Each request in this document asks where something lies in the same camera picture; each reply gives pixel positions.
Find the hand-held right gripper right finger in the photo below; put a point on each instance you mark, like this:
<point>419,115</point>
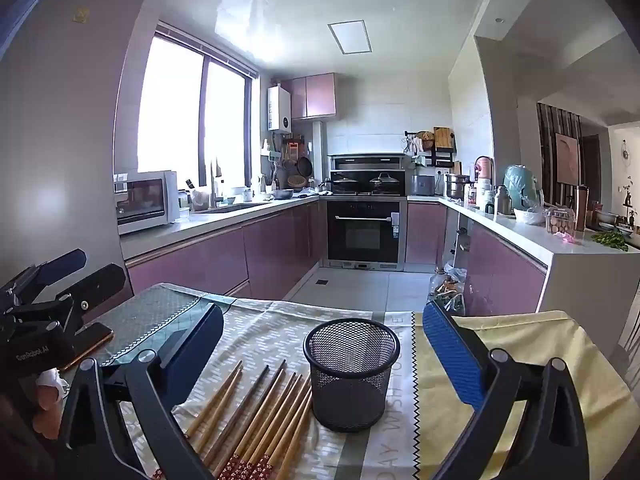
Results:
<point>452,355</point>

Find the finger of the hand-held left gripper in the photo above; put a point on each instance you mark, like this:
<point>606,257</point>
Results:
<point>60,262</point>
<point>97,282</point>

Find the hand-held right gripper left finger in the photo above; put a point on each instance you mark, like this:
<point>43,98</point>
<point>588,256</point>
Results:
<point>200,340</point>

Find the bunch of wooden chopsticks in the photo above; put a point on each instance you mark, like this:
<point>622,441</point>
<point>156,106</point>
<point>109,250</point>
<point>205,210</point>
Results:
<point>280,400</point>

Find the black mesh holder cup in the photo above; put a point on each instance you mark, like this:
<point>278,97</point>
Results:
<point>350,385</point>

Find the person's left hand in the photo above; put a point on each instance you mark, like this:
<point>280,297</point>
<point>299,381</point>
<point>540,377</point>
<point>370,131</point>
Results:
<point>46,405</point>

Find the dark flat object orange edge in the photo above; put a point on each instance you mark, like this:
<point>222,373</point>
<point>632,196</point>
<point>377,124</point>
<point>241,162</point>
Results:
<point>95,334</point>

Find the clear plastic bag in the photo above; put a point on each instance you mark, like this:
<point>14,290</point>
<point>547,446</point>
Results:
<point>456,292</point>

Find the plastic oil bottle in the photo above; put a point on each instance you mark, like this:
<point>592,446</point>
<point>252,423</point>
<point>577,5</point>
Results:
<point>437,285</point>

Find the patterned patchwork tablecloth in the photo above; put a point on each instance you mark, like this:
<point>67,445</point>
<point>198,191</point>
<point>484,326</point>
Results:
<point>280,325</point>

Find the white microwave oven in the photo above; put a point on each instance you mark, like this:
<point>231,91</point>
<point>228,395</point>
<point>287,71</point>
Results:
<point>145,200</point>

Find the pink island cabinet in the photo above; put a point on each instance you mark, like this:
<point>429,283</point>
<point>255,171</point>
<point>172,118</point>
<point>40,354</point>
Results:
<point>505,270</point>

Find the long pink base cabinets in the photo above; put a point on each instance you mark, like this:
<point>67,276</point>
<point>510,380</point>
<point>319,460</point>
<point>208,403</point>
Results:
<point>270,245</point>

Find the white sink countertop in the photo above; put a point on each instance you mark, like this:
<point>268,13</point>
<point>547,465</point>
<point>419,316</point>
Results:
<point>200,220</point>

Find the narrow pink base cabinet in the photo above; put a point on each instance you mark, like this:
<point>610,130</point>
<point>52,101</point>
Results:
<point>425,232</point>

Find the grey refrigerator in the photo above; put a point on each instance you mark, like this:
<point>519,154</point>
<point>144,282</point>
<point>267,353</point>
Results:
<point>65,135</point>

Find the black built-in oven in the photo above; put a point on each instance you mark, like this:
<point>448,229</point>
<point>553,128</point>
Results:
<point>365,235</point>

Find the white island countertop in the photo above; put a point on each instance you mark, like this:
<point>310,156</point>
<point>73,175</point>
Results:
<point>565,255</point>

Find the steel faucet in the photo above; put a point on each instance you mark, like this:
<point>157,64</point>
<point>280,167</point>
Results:
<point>214,185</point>

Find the white bowl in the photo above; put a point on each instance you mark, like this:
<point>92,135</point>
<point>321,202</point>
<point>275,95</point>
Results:
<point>530,217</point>

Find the steel vacuum flask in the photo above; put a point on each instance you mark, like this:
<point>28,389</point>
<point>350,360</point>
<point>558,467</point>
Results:
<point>503,201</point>

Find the steel stockpot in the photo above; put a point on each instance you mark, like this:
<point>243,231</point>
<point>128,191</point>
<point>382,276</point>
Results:
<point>456,187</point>

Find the steel mixing bowl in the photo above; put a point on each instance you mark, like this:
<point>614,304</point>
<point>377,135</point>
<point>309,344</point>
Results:
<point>283,194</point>

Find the clear glass jar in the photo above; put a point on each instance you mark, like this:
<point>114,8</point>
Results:
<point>560,222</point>

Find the black pot glass lid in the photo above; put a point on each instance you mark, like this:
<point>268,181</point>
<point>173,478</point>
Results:
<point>344,182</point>
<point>384,182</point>

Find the kitchen window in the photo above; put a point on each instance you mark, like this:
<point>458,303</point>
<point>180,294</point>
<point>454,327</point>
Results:
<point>170,110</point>

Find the pink thermos jug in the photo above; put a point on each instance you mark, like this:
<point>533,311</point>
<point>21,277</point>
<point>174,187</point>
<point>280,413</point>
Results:
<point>484,167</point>

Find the green leafy vegetables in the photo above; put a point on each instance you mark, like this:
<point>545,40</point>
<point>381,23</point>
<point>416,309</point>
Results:
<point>610,240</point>

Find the brown tumbler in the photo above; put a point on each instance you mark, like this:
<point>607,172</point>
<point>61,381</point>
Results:
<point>581,207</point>

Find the hanging black wok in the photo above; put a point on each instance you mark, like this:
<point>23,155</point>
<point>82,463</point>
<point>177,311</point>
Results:
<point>304,166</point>

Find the black stove hood unit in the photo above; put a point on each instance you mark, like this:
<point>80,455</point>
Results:
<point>367,162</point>

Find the wooden cutting board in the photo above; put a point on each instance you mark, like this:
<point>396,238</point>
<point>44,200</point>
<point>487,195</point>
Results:
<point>444,137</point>

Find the white water heater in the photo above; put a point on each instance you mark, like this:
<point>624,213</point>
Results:
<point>279,107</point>

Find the ceiling light panel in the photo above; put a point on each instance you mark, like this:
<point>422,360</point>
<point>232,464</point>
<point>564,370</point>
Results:
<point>350,37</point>

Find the black wall rack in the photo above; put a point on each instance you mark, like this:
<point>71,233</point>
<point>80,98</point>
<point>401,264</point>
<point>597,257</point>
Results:
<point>442,157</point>

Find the dark slatted wall panel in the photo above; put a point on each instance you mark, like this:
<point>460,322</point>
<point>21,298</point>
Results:
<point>546,150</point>

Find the pink wall picture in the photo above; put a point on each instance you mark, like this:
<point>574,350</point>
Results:
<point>567,157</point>

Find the pink wall cabinet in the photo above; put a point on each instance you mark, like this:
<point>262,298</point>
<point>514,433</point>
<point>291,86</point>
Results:
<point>315,95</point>

